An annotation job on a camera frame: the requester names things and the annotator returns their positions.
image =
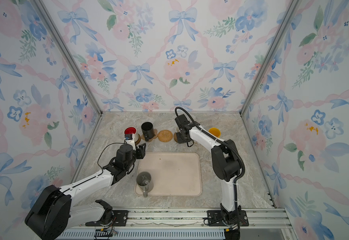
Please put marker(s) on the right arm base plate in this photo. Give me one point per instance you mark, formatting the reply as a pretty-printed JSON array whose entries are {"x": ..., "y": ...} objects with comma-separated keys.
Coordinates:
[{"x": 220, "y": 218}]

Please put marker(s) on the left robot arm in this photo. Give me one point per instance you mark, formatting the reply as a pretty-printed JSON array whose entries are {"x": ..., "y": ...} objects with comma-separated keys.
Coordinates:
[{"x": 56, "y": 208}]

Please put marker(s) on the cork paw print coaster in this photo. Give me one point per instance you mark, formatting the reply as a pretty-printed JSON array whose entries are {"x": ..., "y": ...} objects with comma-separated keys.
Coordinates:
[{"x": 150, "y": 140}]

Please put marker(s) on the yellow mug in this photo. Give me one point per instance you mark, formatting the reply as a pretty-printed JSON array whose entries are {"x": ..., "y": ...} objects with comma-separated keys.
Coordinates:
[{"x": 215, "y": 132}]

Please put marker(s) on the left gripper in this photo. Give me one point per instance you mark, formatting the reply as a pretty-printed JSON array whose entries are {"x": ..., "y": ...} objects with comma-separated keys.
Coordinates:
[{"x": 141, "y": 151}]

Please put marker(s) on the aluminium frame post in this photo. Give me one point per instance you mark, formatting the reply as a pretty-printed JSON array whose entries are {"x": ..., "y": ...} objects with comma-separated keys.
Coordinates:
[
  {"x": 273, "y": 48},
  {"x": 64, "y": 50}
]

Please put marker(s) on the grey glass mug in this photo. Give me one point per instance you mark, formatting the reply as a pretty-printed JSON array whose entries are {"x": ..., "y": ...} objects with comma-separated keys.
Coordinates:
[{"x": 145, "y": 183}]

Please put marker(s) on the white mug red inside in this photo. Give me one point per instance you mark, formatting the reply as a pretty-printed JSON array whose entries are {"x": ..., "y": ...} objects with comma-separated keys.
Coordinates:
[{"x": 130, "y": 130}]

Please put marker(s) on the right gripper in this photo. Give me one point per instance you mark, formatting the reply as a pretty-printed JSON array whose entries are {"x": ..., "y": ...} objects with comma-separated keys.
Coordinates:
[{"x": 179, "y": 140}]

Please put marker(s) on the plain round wooden coaster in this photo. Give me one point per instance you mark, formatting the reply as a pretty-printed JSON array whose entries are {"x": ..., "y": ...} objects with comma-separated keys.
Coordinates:
[{"x": 175, "y": 138}]

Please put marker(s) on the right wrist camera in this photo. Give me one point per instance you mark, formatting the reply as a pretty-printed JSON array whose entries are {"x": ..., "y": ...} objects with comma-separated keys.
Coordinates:
[{"x": 182, "y": 121}]

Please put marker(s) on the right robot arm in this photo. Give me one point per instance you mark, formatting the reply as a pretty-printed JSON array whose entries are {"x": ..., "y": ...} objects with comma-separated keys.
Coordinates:
[{"x": 227, "y": 165}]

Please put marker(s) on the aluminium frame post left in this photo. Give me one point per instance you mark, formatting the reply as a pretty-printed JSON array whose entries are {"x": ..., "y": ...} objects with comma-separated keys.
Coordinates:
[{"x": 64, "y": 50}]

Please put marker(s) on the woven rattan round coaster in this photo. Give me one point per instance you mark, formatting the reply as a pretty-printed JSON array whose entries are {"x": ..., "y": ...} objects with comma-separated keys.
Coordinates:
[{"x": 165, "y": 136}]

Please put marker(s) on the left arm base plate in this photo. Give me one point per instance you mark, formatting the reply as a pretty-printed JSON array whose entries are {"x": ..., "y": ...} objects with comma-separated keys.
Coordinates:
[{"x": 118, "y": 219}]

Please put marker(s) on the aluminium frame post right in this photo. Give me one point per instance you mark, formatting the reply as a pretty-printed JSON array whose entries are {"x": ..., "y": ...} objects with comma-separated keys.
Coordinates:
[{"x": 273, "y": 48}]

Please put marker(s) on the dark glossy wooden round coaster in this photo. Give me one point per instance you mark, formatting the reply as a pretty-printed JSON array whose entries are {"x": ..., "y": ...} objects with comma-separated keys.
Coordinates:
[{"x": 137, "y": 139}]

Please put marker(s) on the black mug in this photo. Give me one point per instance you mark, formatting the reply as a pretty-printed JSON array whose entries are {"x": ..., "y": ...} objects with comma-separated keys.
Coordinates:
[{"x": 148, "y": 131}]

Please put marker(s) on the beige serving tray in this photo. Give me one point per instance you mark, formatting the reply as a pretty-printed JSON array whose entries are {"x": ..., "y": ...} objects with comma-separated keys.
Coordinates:
[{"x": 173, "y": 174}]

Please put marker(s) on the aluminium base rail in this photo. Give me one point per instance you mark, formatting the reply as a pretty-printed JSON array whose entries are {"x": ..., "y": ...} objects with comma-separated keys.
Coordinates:
[{"x": 187, "y": 224}]

